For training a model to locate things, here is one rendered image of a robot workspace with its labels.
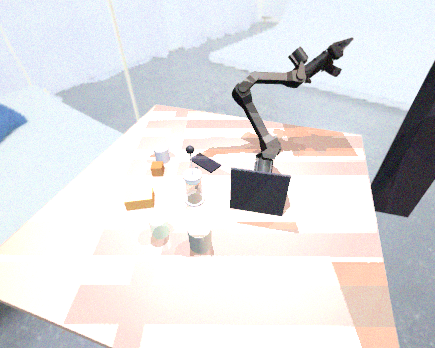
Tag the glass french press with black knob plunger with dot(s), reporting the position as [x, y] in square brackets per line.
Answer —
[193, 183]

